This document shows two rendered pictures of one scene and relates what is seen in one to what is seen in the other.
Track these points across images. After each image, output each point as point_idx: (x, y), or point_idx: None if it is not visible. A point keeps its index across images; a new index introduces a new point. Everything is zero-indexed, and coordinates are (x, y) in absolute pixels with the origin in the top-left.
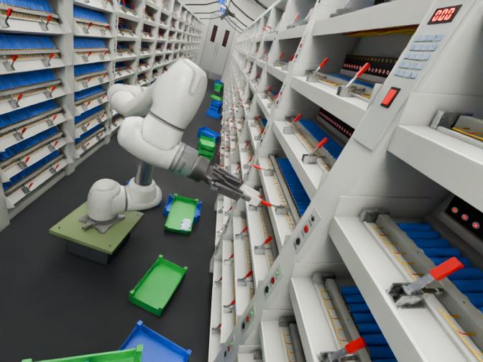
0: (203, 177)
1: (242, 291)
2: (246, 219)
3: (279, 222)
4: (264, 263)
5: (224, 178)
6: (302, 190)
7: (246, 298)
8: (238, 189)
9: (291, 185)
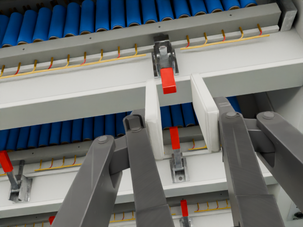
0: None
1: (203, 226)
2: (48, 211)
3: (212, 67)
4: (210, 160)
5: (238, 198)
6: (72, 10)
7: (217, 218)
8: (240, 128)
9: (42, 32)
